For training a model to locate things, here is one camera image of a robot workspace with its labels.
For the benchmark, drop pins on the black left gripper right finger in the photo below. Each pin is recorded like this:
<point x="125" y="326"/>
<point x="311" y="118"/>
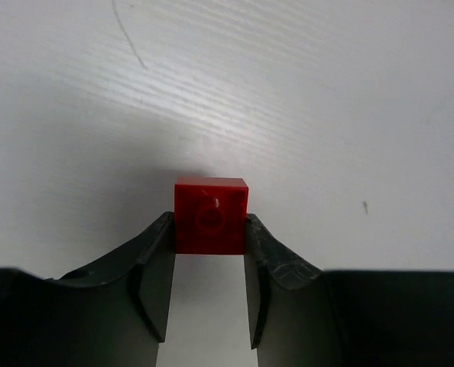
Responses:
<point x="300" y="315"/>

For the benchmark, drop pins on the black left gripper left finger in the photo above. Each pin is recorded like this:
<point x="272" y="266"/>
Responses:
<point x="110" y="312"/>

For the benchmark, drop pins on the small red lego brick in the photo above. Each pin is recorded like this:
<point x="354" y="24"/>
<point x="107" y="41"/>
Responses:
<point x="210" y="215"/>

